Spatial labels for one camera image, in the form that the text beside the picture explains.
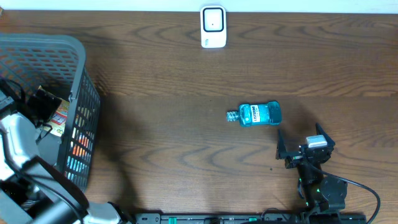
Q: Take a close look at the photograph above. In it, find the grey plastic shopping basket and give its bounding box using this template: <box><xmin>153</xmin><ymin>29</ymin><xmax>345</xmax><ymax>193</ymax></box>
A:
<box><xmin>1</xmin><ymin>34</ymin><xmax>100</xmax><ymax>190</ymax></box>

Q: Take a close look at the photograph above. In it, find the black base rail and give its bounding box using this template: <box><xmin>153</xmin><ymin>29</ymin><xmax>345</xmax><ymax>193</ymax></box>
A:
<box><xmin>134</xmin><ymin>213</ymin><xmax>367</xmax><ymax>224</ymax></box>

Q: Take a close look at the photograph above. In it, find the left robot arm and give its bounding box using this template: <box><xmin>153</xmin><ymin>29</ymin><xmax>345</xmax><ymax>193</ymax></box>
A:
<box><xmin>1</xmin><ymin>78</ymin><xmax>136</xmax><ymax>223</ymax></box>

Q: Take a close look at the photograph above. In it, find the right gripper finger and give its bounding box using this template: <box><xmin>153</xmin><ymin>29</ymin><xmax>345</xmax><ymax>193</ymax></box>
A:
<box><xmin>275</xmin><ymin>129</ymin><xmax>287</xmax><ymax>160</ymax></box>
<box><xmin>315</xmin><ymin>123</ymin><xmax>335</xmax><ymax>146</ymax></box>

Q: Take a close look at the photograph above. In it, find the white barcode scanner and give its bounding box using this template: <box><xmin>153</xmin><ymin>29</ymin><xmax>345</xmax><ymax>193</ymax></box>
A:
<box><xmin>200</xmin><ymin>6</ymin><xmax>227</xmax><ymax>49</ymax></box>

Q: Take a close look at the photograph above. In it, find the blue mouthwash bottle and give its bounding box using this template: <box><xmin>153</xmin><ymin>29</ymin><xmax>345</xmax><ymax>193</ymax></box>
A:
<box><xmin>226</xmin><ymin>101</ymin><xmax>282</xmax><ymax>127</ymax></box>

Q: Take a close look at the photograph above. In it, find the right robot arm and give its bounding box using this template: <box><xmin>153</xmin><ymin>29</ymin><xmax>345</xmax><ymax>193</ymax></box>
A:
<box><xmin>275</xmin><ymin>124</ymin><xmax>347</xmax><ymax>223</ymax></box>

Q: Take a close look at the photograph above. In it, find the yellow snack bag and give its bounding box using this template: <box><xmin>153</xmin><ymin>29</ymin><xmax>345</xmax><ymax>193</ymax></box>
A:
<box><xmin>38</xmin><ymin>86</ymin><xmax>70</xmax><ymax>137</ymax></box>

